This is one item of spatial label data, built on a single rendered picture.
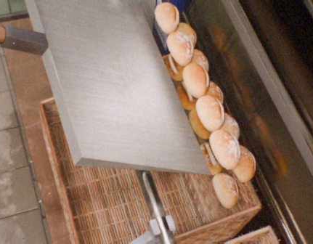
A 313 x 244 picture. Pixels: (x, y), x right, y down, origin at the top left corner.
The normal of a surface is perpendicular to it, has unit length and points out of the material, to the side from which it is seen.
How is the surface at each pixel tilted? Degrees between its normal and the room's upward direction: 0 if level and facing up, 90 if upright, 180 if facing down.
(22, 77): 0
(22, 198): 0
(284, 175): 70
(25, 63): 0
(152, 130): 33
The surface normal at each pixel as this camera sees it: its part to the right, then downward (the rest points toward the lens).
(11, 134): 0.08, -0.54
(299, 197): -0.86, 0.03
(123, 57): 0.59, -0.57
